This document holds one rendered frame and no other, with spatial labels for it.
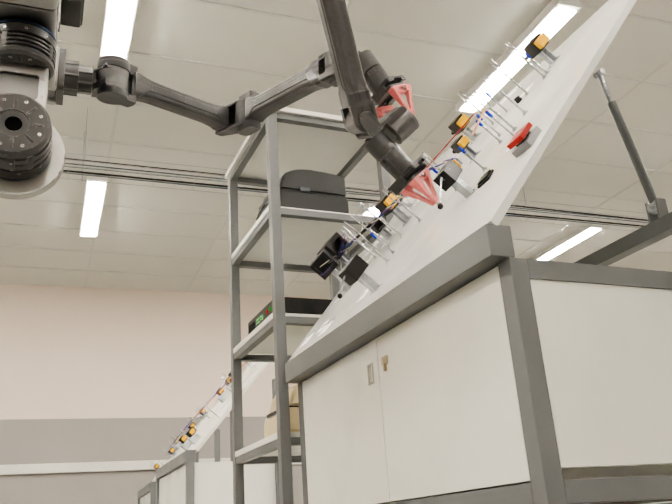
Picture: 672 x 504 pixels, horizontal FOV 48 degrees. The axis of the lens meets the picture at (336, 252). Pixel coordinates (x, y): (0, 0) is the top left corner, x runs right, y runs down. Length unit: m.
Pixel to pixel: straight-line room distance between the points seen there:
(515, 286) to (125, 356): 8.05
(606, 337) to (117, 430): 7.91
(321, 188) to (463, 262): 1.45
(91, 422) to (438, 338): 7.64
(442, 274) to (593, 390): 0.37
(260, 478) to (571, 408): 3.55
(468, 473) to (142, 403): 7.78
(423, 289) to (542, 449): 0.45
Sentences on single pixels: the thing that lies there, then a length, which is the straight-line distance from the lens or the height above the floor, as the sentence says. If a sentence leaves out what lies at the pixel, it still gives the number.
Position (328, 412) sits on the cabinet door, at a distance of 2.20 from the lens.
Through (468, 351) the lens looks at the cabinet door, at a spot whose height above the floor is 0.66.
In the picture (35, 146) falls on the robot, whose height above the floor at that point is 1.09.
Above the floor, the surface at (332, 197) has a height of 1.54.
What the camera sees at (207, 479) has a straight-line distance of 4.73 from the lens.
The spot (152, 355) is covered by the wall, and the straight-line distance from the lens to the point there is 9.30.
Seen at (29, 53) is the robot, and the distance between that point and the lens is 1.70.
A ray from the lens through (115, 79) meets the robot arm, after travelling 1.98.
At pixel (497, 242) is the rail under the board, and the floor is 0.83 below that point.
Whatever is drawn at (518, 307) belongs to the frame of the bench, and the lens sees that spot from 1.41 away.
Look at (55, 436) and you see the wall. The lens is 9.05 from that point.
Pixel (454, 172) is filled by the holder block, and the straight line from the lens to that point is 1.79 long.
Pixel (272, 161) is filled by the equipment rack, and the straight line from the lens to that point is 2.75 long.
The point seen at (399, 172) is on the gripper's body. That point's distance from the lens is 1.69.
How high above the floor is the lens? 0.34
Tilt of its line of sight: 21 degrees up
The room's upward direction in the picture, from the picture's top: 4 degrees counter-clockwise
